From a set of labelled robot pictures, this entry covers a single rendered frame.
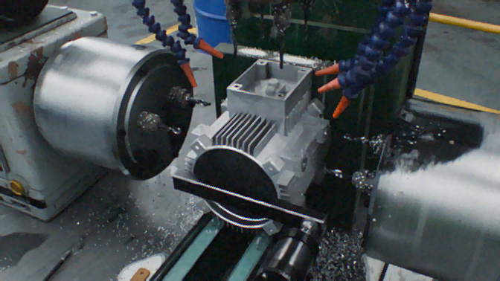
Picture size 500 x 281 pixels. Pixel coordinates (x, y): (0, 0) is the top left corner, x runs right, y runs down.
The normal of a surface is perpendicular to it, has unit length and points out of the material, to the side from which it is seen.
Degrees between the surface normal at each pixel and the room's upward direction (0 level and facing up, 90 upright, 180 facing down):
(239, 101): 90
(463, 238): 77
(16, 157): 89
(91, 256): 0
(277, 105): 90
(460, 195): 54
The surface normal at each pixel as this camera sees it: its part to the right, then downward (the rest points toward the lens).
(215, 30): -0.49, 0.51
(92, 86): -0.33, -0.25
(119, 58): -0.13, -0.69
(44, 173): 0.90, 0.23
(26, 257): -0.03, -0.82
